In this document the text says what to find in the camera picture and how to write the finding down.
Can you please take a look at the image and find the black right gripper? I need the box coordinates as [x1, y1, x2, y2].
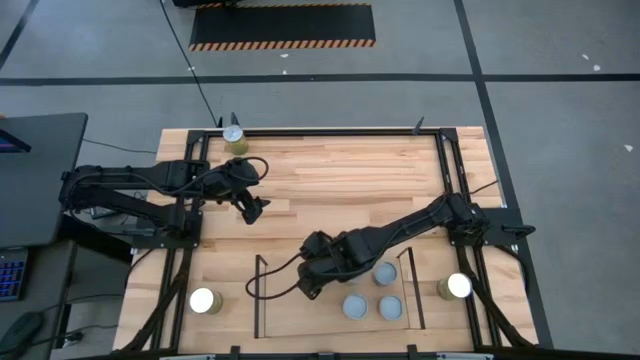
[297, 229, 354, 302]

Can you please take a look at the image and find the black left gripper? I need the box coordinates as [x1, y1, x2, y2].
[212, 158, 272, 226]

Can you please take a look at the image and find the short blue grey can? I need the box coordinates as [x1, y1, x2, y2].
[342, 293, 369, 322]
[372, 260, 399, 288]

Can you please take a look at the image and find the tall olive green label can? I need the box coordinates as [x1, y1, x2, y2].
[222, 124, 250, 156]

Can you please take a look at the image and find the short green label can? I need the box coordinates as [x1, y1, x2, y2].
[378, 294, 404, 322]

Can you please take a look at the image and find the tall can bright lid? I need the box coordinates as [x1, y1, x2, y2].
[436, 272, 474, 302]
[188, 287, 224, 316]

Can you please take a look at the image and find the black hazard striped floor mat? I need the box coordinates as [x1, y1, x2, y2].
[188, 2, 377, 52]

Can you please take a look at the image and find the black equipment base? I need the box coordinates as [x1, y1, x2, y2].
[172, 0, 242, 8]

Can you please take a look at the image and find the dark grey side table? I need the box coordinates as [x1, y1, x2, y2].
[0, 239, 79, 360]

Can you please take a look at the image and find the blue lit laptop screen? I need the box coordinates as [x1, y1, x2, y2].
[0, 128, 33, 154]

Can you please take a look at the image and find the backlit keyboard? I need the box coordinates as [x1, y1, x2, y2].
[0, 249, 30, 302]

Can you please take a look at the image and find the black computer mouse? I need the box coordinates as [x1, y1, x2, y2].
[0, 312, 45, 355]

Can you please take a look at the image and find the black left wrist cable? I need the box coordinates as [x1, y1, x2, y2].
[227, 155, 270, 189]

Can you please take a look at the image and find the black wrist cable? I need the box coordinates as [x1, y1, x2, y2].
[227, 155, 270, 189]
[244, 252, 304, 302]

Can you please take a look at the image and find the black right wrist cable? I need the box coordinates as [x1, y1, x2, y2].
[244, 252, 304, 302]

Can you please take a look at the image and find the black aluminium table frame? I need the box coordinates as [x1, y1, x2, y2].
[115, 127, 540, 360]

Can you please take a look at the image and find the thin black cable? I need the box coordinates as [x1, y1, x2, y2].
[82, 138, 157, 155]

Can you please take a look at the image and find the black sleeved cable bundle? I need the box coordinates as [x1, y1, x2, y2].
[122, 248, 195, 352]
[457, 247, 532, 349]

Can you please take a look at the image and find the long black floor cable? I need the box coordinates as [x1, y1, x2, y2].
[158, 0, 224, 129]

